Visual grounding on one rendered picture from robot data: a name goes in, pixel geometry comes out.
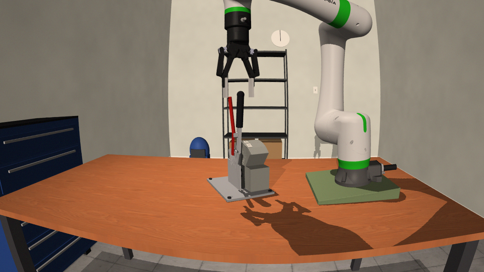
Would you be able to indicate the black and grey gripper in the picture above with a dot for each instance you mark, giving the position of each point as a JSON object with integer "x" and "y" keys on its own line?
{"x": 238, "y": 47}

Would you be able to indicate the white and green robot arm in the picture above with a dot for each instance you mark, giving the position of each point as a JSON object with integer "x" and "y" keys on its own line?
{"x": 350, "y": 131}

